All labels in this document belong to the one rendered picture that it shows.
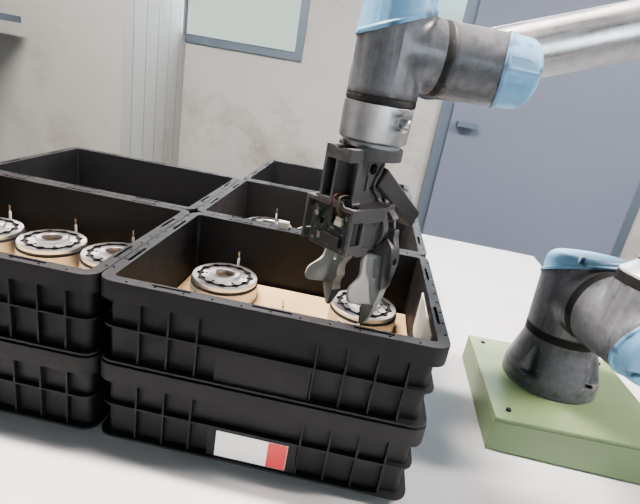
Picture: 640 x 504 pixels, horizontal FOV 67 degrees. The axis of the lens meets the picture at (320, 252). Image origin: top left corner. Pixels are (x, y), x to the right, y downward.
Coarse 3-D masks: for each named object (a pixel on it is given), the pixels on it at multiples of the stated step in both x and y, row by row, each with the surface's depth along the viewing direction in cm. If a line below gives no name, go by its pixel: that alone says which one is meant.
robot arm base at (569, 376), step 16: (528, 320) 80; (528, 336) 80; (544, 336) 77; (512, 352) 82; (528, 352) 79; (544, 352) 77; (560, 352) 75; (576, 352) 75; (592, 352) 75; (512, 368) 80; (528, 368) 79; (544, 368) 76; (560, 368) 75; (576, 368) 75; (592, 368) 77; (528, 384) 78; (544, 384) 76; (560, 384) 75; (576, 384) 75; (592, 384) 78; (560, 400) 76; (576, 400) 76; (592, 400) 78
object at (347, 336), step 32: (256, 224) 80; (128, 256) 60; (416, 256) 78; (128, 288) 53; (160, 288) 53; (224, 320) 53; (256, 320) 52; (288, 320) 52; (320, 320) 52; (384, 352) 52; (416, 352) 51; (448, 352) 52
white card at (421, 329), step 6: (420, 300) 68; (420, 306) 67; (420, 312) 66; (426, 312) 62; (420, 318) 65; (426, 318) 60; (414, 324) 69; (420, 324) 64; (426, 324) 60; (414, 330) 68; (420, 330) 63; (426, 330) 59; (414, 336) 67; (420, 336) 62; (426, 336) 58
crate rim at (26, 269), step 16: (0, 176) 82; (16, 176) 83; (80, 192) 81; (96, 192) 82; (160, 208) 80; (176, 208) 81; (144, 240) 65; (0, 256) 54; (16, 256) 55; (112, 256) 59; (0, 272) 54; (16, 272) 54; (32, 272) 54; (48, 272) 54; (64, 272) 53; (80, 272) 54; (96, 272) 54; (64, 288) 54; (80, 288) 54; (96, 288) 55
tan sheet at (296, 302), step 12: (180, 288) 76; (264, 288) 81; (276, 288) 81; (264, 300) 77; (276, 300) 77; (288, 300) 78; (300, 300) 79; (312, 300) 79; (324, 300) 80; (300, 312) 75; (312, 312) 75; (324, 312) 76; (396, 324) 76
